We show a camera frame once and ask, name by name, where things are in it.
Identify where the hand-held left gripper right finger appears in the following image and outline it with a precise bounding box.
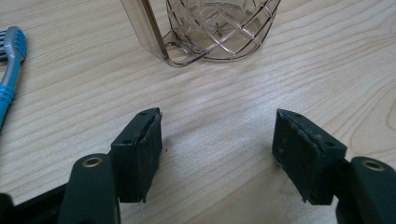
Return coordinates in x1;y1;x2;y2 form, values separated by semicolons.
272;107;347;206

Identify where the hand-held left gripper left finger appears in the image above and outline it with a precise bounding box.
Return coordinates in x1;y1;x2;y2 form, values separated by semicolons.
110;106;163;203

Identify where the clear patterned glass cup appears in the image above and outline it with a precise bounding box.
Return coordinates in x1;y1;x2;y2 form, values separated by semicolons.
120;0;282;68

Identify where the blue and grey toothbrush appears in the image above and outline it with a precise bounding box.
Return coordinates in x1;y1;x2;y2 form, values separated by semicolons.
0;25;28;132

